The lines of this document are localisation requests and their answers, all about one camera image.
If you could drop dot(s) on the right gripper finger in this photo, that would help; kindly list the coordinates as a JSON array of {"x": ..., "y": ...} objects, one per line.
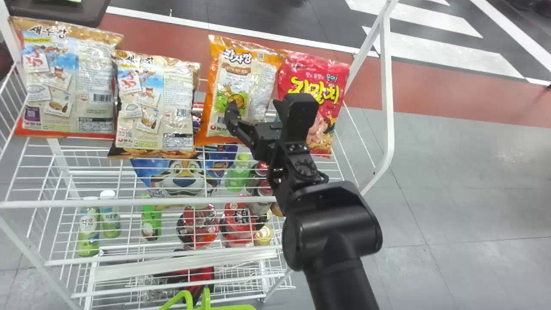
[
  {"x": 235, "y": 120},
  {"x": 281, "y": 111}
]

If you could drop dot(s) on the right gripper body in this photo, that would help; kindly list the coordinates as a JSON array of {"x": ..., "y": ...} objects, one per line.
[{"x": 264, "y": 137}]

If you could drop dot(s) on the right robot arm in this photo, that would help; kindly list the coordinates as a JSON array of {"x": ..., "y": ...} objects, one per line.
[{"x": 331, "y": 224}]

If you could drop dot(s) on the green basket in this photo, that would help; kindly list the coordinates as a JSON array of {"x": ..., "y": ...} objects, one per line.
[{"x": 206, "y": 306}]

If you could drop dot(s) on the red can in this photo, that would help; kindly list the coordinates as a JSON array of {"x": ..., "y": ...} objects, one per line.
[{"x": 260, "y": 176}]

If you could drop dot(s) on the green bottle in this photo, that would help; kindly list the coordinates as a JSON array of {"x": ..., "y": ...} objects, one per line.
[
  {"x": 111, "y": 219},
  {"x": 151, "y": 221},
  {"x": 89, "y": 232},
  {"x": 237, "y": 174}
]

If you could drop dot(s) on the red snack packet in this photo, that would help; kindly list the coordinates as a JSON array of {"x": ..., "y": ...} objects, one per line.
[
  {"x": 320, "y": 82},
  {"x": 189, "y": 275}
]

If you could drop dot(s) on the orange snack packet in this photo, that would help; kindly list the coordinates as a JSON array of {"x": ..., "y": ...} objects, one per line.
[{"x": 241, "y": 69}]

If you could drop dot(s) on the blue cereal bag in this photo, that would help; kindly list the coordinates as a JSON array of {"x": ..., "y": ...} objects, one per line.
[{"x": 183, "y": 176}]

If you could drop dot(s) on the small beige snack packet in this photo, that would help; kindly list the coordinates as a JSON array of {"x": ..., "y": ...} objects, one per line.
[{"x": 155, "y": 107}]

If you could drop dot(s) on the red noodle cup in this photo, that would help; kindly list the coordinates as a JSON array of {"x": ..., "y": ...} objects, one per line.
[
  {"x": 236, "y": 224},
  {"x": 198, "y": 226}
]

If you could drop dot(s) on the yellow can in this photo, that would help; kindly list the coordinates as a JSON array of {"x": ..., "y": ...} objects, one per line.
[{"x": 263, "y": 235}]

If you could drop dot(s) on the large beige snack packet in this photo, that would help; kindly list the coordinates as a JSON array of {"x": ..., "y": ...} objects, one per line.
[{"x": 64, "y": 77}]

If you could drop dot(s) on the dark side table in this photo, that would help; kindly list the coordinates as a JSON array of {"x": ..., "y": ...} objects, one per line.
[{"x": 56, "y": 10}]

